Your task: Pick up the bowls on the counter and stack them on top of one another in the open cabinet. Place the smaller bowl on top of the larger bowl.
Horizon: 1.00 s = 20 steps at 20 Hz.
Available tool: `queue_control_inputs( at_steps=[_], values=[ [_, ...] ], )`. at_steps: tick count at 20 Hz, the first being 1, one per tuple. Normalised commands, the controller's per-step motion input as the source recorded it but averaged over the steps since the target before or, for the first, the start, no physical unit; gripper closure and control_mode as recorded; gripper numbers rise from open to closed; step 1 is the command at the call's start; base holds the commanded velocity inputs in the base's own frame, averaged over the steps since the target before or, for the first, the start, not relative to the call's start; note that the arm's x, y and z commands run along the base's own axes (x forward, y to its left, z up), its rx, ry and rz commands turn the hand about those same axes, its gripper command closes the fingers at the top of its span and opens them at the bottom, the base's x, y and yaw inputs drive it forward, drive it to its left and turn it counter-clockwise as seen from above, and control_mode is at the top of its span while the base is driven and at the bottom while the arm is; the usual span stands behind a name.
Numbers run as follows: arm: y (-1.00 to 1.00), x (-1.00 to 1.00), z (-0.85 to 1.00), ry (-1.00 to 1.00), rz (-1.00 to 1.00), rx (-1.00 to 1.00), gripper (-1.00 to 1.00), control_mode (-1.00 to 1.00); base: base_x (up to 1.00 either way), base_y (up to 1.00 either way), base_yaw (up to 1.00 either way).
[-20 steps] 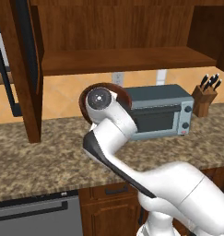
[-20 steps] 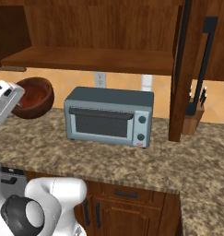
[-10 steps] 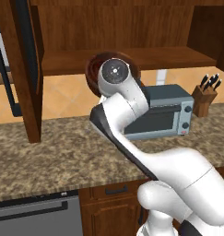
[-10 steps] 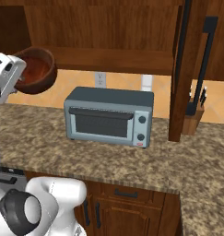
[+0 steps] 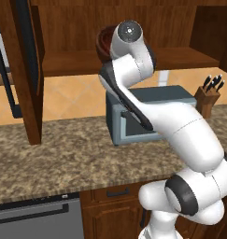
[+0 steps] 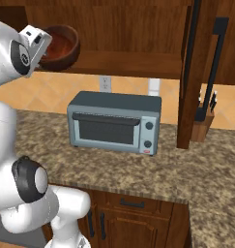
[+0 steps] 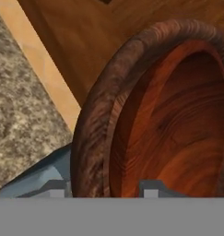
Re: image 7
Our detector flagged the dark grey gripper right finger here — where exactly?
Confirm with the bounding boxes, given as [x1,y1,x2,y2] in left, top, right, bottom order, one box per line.
[137,179,191,199]

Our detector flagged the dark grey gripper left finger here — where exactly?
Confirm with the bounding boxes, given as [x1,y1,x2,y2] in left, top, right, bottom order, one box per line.
[17,179,73,199]

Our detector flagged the dark brown wooden bowl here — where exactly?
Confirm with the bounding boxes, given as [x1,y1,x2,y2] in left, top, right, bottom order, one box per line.
[69,18,224,199]

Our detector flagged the blue grey bowl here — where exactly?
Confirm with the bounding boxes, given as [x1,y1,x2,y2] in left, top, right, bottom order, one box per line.
[0,142,73,199]

